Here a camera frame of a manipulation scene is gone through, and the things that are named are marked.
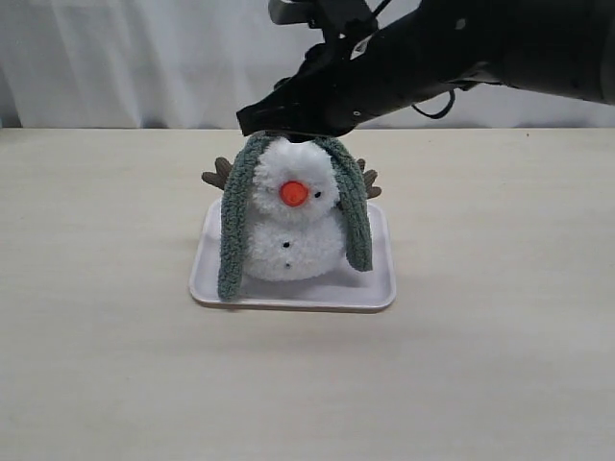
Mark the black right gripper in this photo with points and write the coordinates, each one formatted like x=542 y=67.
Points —
x=351 y=78

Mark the green fuzzy scarf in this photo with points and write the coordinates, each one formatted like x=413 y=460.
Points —
x=235 y=230

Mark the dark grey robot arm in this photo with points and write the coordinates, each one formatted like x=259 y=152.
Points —
x=562 y=48

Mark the white plush snowman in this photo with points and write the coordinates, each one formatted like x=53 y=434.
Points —
x=288 y=225

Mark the white square tray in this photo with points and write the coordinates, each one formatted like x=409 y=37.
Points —
x=341 y=290

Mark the white backdrop curtain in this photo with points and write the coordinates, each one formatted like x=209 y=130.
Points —
x=147 y=64

